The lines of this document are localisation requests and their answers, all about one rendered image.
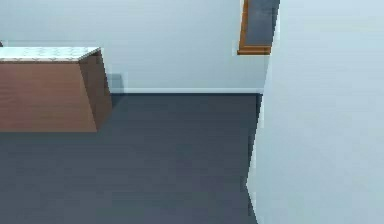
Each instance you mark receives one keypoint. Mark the wooden framed window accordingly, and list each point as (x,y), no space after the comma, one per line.
(261,25)

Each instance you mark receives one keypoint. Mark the brown cupboard with white worktop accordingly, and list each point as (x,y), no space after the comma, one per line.
(46,93)

